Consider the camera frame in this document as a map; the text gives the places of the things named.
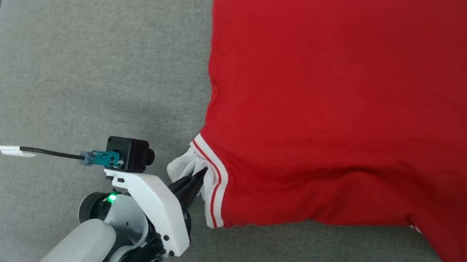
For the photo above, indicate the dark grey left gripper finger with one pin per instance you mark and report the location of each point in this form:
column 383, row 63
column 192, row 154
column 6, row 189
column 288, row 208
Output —
column 192, row 195
column 189, row 181

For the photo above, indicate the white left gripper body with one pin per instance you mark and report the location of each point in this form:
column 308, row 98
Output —
column 163, row 210

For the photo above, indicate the red garment with white trim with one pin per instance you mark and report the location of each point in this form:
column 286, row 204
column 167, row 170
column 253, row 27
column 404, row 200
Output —
column 349, row 81

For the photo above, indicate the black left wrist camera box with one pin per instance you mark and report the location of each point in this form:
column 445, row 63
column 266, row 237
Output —
column 129, row 151

